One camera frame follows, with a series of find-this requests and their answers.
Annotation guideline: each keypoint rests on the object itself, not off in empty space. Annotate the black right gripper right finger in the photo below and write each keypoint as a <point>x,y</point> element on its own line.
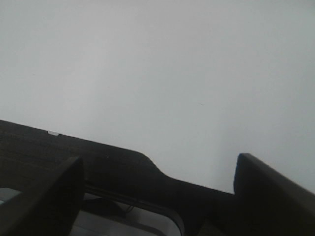
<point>269,204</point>

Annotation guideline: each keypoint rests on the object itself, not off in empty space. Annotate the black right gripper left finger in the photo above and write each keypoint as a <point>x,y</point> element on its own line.
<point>49,207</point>

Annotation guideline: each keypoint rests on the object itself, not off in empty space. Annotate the beige storage box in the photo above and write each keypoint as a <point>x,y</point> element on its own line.
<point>126,174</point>

